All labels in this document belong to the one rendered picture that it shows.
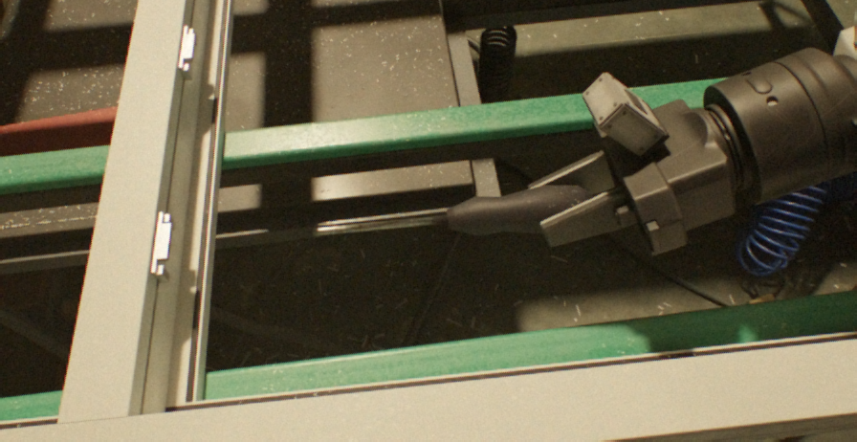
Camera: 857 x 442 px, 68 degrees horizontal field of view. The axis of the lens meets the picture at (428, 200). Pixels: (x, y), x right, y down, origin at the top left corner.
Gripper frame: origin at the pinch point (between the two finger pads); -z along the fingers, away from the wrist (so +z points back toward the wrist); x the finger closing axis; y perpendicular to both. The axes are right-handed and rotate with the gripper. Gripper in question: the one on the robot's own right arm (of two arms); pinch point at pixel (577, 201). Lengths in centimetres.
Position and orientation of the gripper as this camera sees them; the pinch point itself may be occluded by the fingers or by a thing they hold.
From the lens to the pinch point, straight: 47.0
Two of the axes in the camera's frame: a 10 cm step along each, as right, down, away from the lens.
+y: 3.9, 6.8, 6.2
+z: 9.2, -3.5, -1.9
